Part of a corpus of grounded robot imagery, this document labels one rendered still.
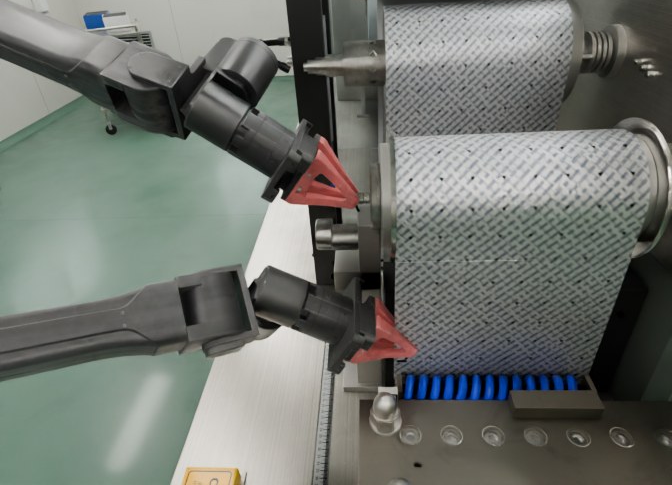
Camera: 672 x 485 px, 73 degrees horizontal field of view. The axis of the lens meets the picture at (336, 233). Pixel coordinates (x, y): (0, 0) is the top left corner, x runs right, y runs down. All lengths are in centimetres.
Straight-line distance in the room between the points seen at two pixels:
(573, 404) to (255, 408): 44
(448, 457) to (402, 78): 46
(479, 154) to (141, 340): 36
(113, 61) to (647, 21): 62
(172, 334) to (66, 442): 165
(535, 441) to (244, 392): 43
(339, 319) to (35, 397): 192
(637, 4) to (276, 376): 73
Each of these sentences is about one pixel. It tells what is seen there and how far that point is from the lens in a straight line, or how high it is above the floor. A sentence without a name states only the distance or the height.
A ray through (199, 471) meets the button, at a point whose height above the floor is 92.
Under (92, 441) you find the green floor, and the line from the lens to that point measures 204.
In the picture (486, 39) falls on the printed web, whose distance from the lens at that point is 66.
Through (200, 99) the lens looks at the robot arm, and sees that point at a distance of 49.
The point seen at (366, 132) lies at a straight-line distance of 152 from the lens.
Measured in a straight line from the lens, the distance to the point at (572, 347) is 61.
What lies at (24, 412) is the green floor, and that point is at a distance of 229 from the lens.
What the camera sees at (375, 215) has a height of 125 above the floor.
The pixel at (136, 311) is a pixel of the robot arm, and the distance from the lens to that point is 46.
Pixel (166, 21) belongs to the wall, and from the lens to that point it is 647.
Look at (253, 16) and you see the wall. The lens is 614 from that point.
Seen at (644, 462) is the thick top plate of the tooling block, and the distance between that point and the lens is 60.
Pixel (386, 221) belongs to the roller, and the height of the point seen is 125.
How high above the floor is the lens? 149
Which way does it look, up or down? 33 degrees down
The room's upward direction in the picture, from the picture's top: 4 degrees counter-clockwise
